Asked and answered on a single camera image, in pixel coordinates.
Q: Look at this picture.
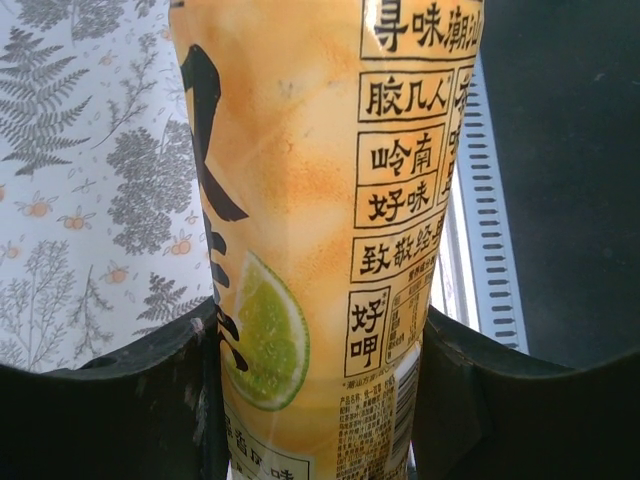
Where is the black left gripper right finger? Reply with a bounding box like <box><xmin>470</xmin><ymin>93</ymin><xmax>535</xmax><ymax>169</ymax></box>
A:
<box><xmin>409</xmin><ymin>304</ymin><xmax>640</xmax><ymax>480</ymax></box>

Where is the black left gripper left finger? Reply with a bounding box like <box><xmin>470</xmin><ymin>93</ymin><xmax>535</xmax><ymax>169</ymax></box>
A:
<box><xmin>0</xmin><ymin>299</ymin><xmax>231</xmax><ymax>480</ymax></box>

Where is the yellow tea bottle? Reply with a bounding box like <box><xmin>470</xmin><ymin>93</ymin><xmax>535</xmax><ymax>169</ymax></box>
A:
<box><xmin>167</xmin><ymin>0</ymin><xmax>481</xmax><ymax>480</ymax></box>

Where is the floral patterned tablecloth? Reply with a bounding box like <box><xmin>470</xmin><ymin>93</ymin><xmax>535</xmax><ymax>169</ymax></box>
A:
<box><xmin>0</xmin><ymin>0</ymin><xmax>217</xmax><ymax>374</ymax></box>

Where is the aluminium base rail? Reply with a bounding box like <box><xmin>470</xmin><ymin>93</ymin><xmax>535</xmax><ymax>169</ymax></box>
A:
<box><xmin>429</xmin><ymin>189</ymin><xmax>475</xmax><ymax>332</ymax></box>

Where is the slotted grey cable duct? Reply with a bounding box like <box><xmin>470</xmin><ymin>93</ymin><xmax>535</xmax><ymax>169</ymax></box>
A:
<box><xmin>455</xmin><ymin>53</ymin><xmax>531</xmax><ymax>354</ymax></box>

